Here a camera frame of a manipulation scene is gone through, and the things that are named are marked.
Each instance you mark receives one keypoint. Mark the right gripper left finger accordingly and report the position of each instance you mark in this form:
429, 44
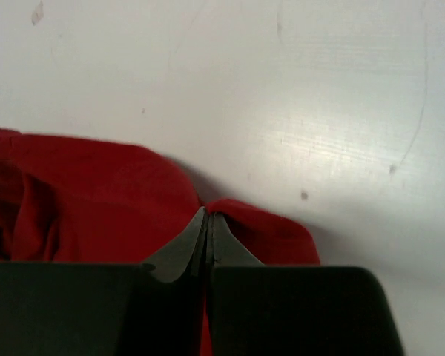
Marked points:
148, 308

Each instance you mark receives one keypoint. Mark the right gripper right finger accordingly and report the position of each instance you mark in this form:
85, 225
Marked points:
255, 309

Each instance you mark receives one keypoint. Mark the red t-shirt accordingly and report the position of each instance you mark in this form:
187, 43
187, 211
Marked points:
71, 200

